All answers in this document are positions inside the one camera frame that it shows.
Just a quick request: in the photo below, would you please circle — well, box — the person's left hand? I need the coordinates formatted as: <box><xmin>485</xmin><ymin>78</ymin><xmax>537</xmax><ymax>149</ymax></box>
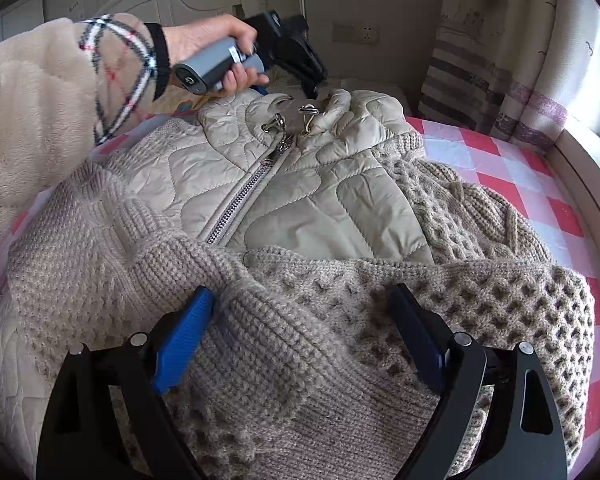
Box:
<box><xmin>163</xmin><ymin>14</ymin><xmax>268</xmax><ymax>98</ymax></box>

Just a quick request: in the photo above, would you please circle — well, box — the beige quilted knit-sleeve jacket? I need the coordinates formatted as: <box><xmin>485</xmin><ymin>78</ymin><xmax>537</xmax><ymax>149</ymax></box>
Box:
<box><xmin>0</xmin><ymin>89</ymin><xmax>594</xmax><ymax>479</ymax></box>

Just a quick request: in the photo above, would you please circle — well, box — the fleece plaid-cuffed left forearm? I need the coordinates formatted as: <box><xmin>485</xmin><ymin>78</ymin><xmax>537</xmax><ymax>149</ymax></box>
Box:
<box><xmin>0</xmin><ymin>13</ymin><xmax>170</xmax><ymax>245</ymax></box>

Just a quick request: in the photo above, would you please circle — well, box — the wall power socket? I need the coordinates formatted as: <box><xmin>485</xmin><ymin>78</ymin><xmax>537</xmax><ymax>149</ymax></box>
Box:
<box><xmin>332</xmin><ymin>22</ymin><xmax>379</xmax><ymax>46</ymax></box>

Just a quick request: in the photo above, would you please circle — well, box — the red white checkered bed cover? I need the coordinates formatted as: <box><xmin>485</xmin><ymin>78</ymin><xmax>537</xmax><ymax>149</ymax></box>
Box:
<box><xmin>0</xmin><ymin>119</ymin><xmax>600</xmax><ymax>478</ymax></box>

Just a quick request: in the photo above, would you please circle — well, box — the patterned window curtain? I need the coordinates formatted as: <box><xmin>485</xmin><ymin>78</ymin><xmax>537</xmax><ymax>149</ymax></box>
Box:
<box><xmin>418</xmin><ymin>0</ymin><xmax>600</xmax><ymax>153</ymax></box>

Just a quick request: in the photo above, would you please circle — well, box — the white wardrobe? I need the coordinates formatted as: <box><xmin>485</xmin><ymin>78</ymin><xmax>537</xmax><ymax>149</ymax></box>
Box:
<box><xmin>0</xmin><ymin>0</ymin><xmax>45</xmax><ymax>42</ymax></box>

